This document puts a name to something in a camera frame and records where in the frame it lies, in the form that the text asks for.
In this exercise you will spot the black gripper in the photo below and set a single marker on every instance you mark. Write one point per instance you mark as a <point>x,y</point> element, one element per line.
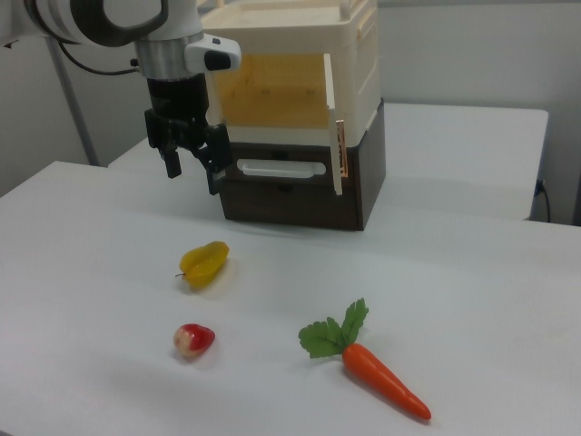
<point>177,100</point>

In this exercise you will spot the cream cabinet door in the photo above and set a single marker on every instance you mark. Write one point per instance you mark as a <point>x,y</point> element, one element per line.
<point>338,150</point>

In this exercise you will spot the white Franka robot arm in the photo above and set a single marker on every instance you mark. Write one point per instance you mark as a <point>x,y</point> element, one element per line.
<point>59,13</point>

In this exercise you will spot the cream plastic toy cabinet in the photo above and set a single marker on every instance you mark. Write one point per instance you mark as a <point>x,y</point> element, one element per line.
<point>354,68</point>

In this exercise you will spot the dark brown drawer base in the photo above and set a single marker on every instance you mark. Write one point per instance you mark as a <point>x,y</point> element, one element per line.
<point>295,204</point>

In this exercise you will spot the yellow toy starfruit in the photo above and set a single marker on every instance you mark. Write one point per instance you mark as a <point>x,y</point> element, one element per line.
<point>202,268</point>

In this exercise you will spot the orange toy carrot green leaves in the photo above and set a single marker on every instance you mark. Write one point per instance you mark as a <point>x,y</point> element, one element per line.
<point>377,372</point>

